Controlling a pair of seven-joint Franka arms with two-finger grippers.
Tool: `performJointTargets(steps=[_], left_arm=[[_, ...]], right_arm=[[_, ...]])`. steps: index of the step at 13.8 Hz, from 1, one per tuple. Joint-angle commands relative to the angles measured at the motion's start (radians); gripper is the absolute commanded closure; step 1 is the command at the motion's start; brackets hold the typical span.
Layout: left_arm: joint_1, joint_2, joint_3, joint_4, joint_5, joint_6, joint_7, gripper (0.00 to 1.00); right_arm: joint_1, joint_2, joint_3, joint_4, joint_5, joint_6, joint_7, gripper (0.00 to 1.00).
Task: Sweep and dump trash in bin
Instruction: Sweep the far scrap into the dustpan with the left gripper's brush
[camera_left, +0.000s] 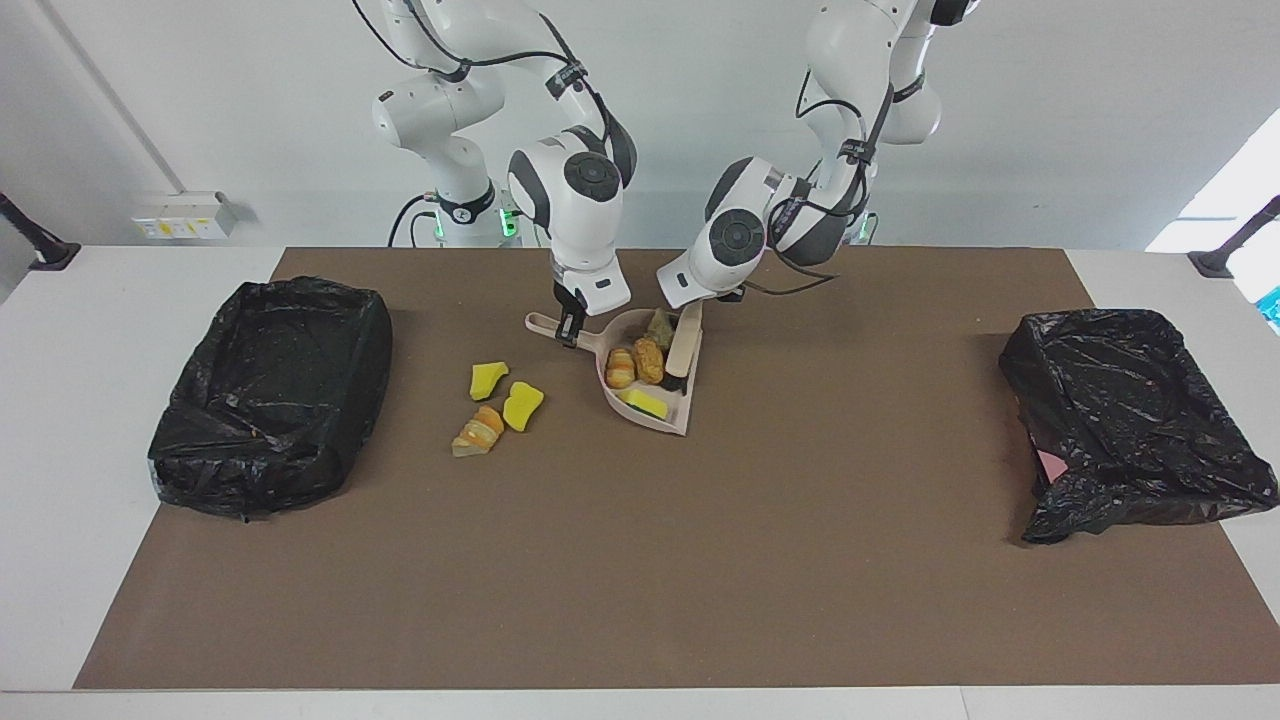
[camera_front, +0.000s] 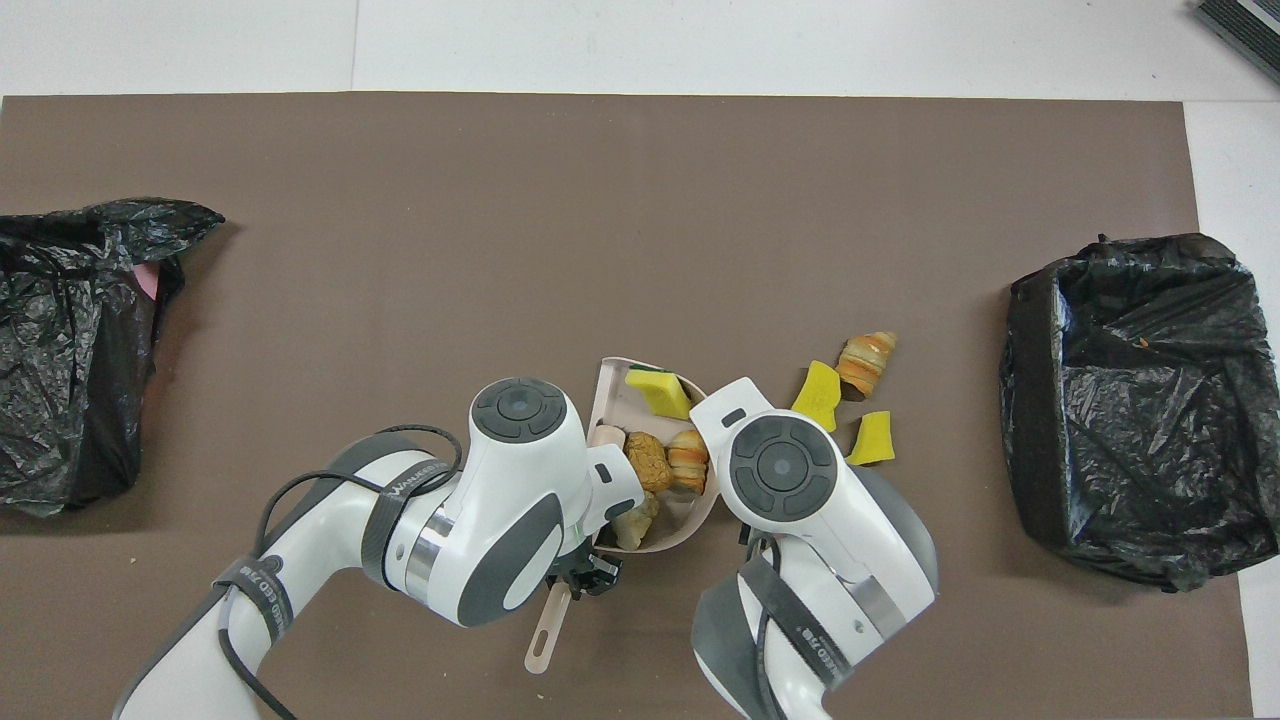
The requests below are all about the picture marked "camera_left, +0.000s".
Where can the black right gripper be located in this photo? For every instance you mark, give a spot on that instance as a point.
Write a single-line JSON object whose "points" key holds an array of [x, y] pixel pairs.
{"points": [[565, 305]]}

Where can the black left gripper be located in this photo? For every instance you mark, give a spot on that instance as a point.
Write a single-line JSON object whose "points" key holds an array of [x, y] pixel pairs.
{"points": [[730, 295]]}

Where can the beige plastic dustpan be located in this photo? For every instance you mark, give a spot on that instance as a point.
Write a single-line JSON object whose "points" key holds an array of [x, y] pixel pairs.
{"points": [[592, 342]]}

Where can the cut croissant piece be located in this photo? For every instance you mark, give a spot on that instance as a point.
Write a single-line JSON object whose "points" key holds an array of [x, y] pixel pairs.
{"points": [[620, 368]]}

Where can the beige brush black bristles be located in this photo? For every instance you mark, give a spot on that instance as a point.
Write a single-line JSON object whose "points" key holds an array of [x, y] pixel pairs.
{"points": [[686, 340]]}

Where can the pale flaky bread piece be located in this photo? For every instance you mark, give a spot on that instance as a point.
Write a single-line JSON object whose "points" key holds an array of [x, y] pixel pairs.
{"points": [[660, 326]]}

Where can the brown oval bread roll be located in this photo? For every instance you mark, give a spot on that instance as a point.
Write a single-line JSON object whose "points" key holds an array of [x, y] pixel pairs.
{"points": [[649, 360]]}

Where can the notched yellow sponge piece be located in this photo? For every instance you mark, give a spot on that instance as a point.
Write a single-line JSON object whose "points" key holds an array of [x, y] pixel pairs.
{"points": [[522, 405]]}

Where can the small yellow sponge chunk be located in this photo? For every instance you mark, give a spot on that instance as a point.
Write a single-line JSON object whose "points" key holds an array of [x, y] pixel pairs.
{"points": [[488, 380]]}

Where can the rectangular yellow sponge piece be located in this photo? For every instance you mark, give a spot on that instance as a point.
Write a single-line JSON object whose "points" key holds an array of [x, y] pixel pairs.
{"points": [[645, 403]]}

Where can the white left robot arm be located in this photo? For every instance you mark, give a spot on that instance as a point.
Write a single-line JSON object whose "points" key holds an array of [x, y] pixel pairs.
{"points": [[730, 240]]}

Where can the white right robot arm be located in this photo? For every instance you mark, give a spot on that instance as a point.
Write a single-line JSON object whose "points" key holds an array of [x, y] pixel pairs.
{"points": [[580, 230]]}

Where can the black bag lined trash bin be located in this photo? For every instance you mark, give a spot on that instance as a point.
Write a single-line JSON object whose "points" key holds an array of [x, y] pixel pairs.
{"points": [[270, 400]]}

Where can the crumpled black trash bag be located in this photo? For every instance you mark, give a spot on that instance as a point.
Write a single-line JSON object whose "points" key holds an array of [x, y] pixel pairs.
{"points": [[1130, 420]]}

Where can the green lit base connector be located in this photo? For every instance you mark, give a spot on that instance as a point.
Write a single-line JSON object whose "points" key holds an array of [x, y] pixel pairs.
{"points": [[506, 215]]}

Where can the brown table mat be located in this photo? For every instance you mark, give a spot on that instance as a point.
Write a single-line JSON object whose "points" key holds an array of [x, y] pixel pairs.
{"points": [[700, 600]]}

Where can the cyan object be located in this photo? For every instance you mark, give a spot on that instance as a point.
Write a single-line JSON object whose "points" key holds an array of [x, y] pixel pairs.
{"points": [[1273, 310]]}

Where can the white wall socket box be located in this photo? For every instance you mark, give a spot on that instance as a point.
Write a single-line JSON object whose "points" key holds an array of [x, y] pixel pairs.
{"points": [[185, 218]]}

